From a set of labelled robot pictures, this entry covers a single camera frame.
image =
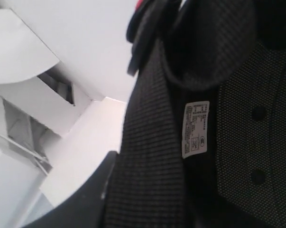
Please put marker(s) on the black helmet with tinted visor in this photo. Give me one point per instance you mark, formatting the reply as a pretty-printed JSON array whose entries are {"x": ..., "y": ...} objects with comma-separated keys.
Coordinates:
[{"x": 204, "y": 134}]

